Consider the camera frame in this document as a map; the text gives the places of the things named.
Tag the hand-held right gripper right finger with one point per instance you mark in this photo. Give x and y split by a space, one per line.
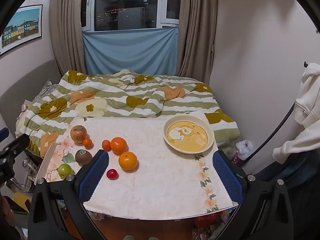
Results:
226 175

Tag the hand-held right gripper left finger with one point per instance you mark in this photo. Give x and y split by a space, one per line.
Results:
93 175

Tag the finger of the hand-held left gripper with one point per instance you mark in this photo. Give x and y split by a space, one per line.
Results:
3 133
16 146

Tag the round red tomato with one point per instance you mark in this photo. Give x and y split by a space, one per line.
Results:
112 174

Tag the green apple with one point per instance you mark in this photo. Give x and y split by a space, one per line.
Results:
65 171

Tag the large orange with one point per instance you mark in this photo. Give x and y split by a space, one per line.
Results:
128 161
118 145

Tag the red yellow apple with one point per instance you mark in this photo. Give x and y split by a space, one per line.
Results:
78 133

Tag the cream yellow cartoon plate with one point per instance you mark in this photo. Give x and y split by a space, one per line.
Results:
188 135

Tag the brown kiwi with sticker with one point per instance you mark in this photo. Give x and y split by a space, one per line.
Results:
83 157

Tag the glass jar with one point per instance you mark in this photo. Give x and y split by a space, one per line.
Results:
30 168

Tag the white plastic bag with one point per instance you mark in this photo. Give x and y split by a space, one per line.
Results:
241 151

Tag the small tangerine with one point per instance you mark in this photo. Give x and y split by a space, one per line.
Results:
87 143
106 145

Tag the yellow box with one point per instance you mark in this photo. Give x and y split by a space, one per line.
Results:
21 201

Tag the grey patterned pillow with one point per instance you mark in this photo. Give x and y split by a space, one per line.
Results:
46 88

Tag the black curved rod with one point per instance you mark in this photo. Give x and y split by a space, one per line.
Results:
277 127

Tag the dark blue clothing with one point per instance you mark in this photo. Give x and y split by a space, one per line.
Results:
300 170

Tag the green striped floral blanket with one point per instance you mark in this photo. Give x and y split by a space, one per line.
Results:
120 97

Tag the white hoodie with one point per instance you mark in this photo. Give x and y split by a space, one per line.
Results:
306 120

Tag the beige curtain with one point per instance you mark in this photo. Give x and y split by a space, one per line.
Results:
66 27
196 30

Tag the blue cloth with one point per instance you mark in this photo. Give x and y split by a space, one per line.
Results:
130 52

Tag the window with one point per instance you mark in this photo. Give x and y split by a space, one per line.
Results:
130 5

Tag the wall poster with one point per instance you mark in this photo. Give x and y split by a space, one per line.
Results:
21 27

